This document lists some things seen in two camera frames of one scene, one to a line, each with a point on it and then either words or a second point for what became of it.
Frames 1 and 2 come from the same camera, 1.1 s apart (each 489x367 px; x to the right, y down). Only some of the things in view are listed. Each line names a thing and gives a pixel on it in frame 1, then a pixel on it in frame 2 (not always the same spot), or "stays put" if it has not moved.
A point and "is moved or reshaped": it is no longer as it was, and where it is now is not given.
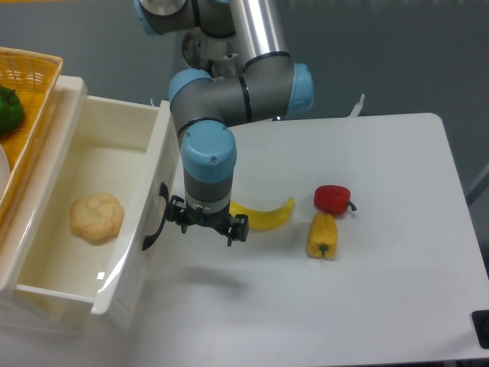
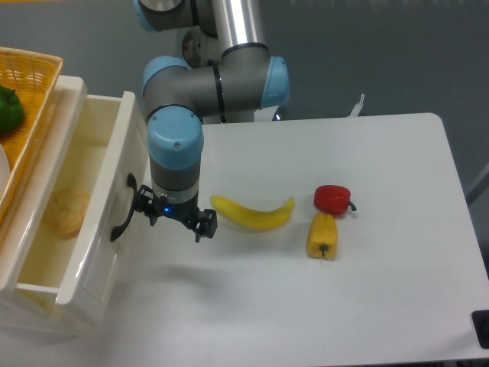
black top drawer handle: [163, 192] to [131, 182]
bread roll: [96, 217] to [65, 212]
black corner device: [480, 322] stays put
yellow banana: [260, 220] stays put
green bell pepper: [11, 111] stays put
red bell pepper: [332, 199] stays put
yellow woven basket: [34, 77] stays put
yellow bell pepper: [322, 238] stays put
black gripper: [222, 221] to [202, 222]
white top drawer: [104, 238] is moved or reshaped
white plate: [4, 170] stays put
